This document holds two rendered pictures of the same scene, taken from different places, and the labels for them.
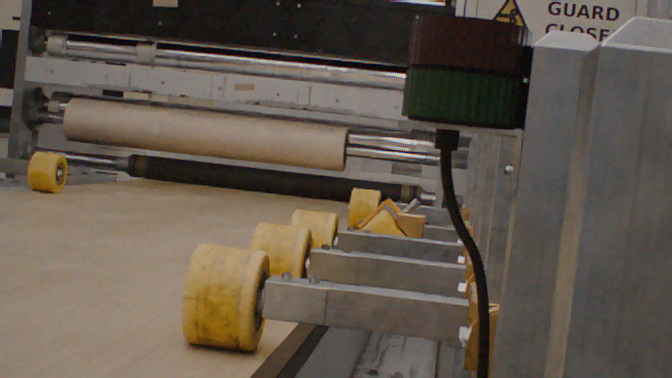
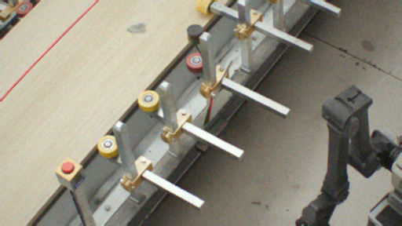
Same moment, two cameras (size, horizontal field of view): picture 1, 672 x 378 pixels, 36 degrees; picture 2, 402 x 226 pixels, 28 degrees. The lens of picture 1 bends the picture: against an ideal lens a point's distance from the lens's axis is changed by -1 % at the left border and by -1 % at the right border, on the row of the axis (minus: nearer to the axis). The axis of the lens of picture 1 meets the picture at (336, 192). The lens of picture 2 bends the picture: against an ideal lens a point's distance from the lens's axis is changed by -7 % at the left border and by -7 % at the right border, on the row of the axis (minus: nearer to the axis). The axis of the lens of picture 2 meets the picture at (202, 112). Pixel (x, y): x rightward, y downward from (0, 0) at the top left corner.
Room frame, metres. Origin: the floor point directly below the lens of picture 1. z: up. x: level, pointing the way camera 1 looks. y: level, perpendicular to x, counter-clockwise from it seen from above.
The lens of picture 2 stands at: (-1.28, -1.26, 3.39)
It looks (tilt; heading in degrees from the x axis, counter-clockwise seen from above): 52 degrees down; 34
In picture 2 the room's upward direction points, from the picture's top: 7 degrees counter-clockwise
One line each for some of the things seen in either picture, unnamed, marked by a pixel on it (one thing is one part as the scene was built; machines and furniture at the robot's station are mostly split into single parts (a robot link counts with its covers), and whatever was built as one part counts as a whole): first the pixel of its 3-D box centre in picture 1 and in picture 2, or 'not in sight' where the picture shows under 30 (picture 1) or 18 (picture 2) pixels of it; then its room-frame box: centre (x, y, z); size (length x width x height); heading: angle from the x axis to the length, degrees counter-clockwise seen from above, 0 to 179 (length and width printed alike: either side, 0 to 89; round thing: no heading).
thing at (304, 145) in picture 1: (277, 142); not in sight; (2.91, 0.18, 1.05); 1.43 x 0.12 x 0.12; 84
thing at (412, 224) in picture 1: (390, 228); not in sight; (1.56, -0.09, 0.95); 0.10 x 0.04 x 0.10; 84
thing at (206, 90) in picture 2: not in sight; (213, 82); (0.53, -0.10, 0.85); 0.14 x 0.06 x 0.05; 174
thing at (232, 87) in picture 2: not in sight; (239, 91); (0.54, -0.21, 0.84); 0.43 x 0.03 x 0.04; 84
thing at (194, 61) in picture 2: not in sight; (197, 68); (0.56, -0.02, 0.85); 0.08 x 0.08 x 0.11
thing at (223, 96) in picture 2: not in sight; (213, 109); (0.48, -0.13, 0.75); 0.26 x 0.01 x 0.10; 174
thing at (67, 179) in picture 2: not in sight; (70, 174); (-0.25, -0.02, 1.18); 0.07 x 0.07 x 0.08; 84
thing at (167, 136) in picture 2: not in sight; (176, 127); (0.28, -0.08, 0.84); 0.14 x 0.06 x 0.05; 174
